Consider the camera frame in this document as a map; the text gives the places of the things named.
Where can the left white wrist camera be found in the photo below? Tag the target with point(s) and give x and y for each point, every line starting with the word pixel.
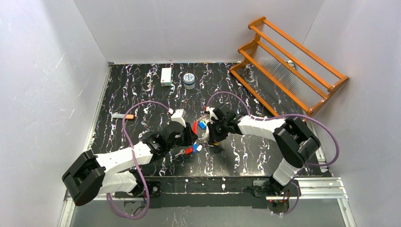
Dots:
pixel 179 116

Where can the key with blue tag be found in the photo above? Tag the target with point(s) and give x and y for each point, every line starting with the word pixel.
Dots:
pixel 196 148

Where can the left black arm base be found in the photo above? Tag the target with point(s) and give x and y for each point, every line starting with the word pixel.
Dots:
pixel 150 189

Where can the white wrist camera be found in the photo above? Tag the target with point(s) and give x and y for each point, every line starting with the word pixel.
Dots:
pixel 179 116
pixel 211 116

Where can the metal keyring with red handle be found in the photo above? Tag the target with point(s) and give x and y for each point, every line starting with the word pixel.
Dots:
pixel 200 128

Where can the aluminium rail frame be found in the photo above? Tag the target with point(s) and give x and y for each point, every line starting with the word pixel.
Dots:
pixel 224 202

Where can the white orange marker tube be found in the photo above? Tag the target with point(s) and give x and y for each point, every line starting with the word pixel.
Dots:
pixel 121 116

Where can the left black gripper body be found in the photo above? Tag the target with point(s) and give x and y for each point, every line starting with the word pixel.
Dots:
pixel 190 136

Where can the orange wooden shoe rack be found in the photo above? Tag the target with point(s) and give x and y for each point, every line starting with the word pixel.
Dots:
pixel 283 75

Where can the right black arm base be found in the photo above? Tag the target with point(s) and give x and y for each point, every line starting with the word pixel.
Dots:
pixel 269 190

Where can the white small box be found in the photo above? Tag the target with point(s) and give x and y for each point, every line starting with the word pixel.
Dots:
pixel 166 77

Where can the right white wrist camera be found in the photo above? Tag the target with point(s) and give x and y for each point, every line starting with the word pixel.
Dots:
pixel 211 116

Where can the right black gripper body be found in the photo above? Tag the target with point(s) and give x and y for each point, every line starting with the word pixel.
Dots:
pixel 213 129

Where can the key with red tag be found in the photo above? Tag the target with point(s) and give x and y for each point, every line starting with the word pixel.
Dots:
pixel 184 151

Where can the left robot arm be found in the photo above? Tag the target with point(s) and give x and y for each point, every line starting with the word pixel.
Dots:
pixel 93 174

